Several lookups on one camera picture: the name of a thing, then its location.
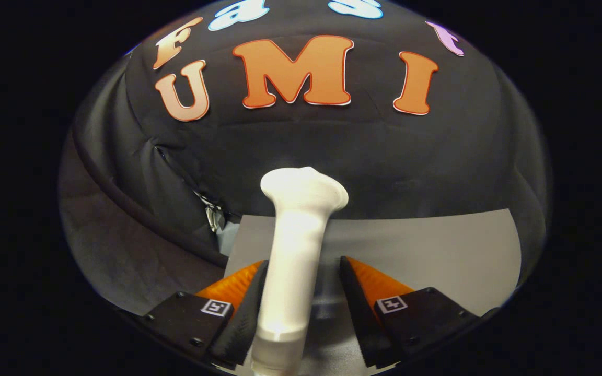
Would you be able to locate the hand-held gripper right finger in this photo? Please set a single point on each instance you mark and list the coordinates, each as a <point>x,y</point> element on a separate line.
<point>358,313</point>

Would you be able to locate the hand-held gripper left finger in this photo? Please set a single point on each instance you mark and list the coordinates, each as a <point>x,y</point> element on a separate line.
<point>243,324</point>

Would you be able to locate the grey cabinet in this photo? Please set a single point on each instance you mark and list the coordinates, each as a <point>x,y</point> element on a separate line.
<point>437,250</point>

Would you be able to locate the white garment steamer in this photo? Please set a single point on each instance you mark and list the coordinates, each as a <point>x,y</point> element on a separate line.
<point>296,250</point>

